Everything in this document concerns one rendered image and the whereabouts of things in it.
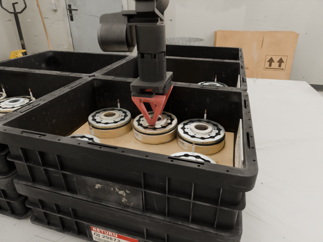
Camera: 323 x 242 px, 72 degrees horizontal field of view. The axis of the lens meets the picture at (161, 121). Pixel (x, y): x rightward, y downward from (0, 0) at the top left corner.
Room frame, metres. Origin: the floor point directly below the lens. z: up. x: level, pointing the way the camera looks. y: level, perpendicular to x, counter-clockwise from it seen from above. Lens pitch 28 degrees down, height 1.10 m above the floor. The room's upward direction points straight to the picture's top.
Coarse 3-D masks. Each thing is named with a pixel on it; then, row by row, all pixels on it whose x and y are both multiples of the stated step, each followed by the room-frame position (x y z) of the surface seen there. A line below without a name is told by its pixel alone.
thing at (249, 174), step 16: (96, 80) 0.57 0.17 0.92; (112, 80) 0.55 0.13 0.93; (128, 80) 0.55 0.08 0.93; (0, 128) 0.30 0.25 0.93; (16, 128) 0.30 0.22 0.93; (16, 144) 0.28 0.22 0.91; (32, 144) 0.28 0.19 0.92; (48, 144) 0.27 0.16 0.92; (64, 144) 0.26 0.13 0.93; (80, 144) 0.26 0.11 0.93; (96, 144) 0.26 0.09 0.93; (96, 160) 0.24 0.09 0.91; (112, 160) 0.24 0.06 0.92; (128, 160) 0.23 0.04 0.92; (144, 160) 0.22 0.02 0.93; (160, 160) 0.22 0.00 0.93; (176, 160) 0.22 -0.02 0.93; (192, 160) 0.22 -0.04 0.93; (256, 160) 0.22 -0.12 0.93; (176, 176) 0.21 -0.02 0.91; (192, 176) 0.21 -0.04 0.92; (208, 176) 0.20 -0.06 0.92; (224, 176) 0.20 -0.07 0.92; (240, 176) 0.19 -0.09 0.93; (256, 176) 0.20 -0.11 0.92
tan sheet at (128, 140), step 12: (132, 120) 0.52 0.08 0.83; (84, 132) 0.46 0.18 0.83; (132, 132) 0.46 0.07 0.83; (228, 132) 0.46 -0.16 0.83; (108, 144) 0.41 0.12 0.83; (120, 144) 0.41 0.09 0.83; (132, 144) 0.41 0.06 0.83; (144, 144) 0.41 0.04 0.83; (156, 144) 0.41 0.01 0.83; (168, 144) 0.41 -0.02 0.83; (228, 144) 0.41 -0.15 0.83; (216, 156) 0.36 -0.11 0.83; (228, 156) 0.36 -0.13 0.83
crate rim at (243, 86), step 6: (126, 60) 0.77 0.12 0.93; (186, 60) 0.80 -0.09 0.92; (192, 60) 0.80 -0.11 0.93; (198, 60) 0.79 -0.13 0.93; (204, 60) 0.78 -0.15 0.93; (210, 60) 0.78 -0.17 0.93; (216, 60) 0.77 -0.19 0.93; (222, 60) 0.77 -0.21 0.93; (114, 66) 0.69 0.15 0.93; (240, 66) 0.69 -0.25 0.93; (102, 72) 0.63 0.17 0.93; (108, 72) 0.64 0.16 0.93; (240, 72) 0.63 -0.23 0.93; (120, 78) 0.56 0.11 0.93; (126, 78) 0.56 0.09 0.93; (132, 78) 0.56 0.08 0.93; (240, 78) 0.57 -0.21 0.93; (246, 78) 0.57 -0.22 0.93; (180, 84) 0.52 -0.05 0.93; (186, 84) 0.52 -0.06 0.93; (192, 84) 0.52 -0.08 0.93; (198, 84) 0.52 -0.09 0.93; (240, 84) 0.53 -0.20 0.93; (246, 84) 0.52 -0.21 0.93; (246, 90) 0.48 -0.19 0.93
